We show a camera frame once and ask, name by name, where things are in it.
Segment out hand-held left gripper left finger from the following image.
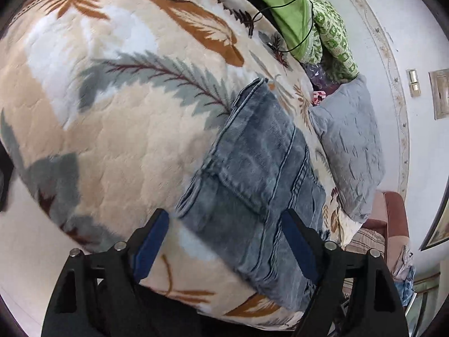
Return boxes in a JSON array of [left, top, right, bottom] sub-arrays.
[[41, 209, 170, 337]]

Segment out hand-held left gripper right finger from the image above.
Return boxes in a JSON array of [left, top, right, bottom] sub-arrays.
[[281, 209, 409, 337]]

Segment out blue denim pants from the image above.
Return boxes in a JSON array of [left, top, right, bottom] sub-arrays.
[[175, 77, 328, 312]]

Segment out cream folded cloth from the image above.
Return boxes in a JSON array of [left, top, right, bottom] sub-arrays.
[[337, 214, 365, 248]]

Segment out pink brown sofa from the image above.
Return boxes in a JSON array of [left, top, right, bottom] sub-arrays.
[[345, 191, 416, 306]]

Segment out grey garment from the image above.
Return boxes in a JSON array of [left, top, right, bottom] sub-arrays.
[[393, 246, 414, 278]]

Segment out grey quilted pillow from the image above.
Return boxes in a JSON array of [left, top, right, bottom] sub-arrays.
[[309, 74, 385, 222]]

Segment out light blue denim garment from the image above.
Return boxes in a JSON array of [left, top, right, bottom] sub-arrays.
[[398, 267, 416, 306]]

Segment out leaf print blanket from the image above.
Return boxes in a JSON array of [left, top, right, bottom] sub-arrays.
[[0, 0, 348, 331]]

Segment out dark framed picture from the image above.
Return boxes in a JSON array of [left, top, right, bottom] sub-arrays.
[[419, 197, 449, 251]]

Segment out purple plastic bag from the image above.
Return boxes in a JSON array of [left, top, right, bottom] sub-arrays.
[[305, 61, 337, 90]]

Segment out beige framed wall panel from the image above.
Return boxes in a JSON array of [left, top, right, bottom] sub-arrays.
[[429, 70, 449, 120]]

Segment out thin black cable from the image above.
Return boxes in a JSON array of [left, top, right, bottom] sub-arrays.
[[249, 0, 314, 53]]

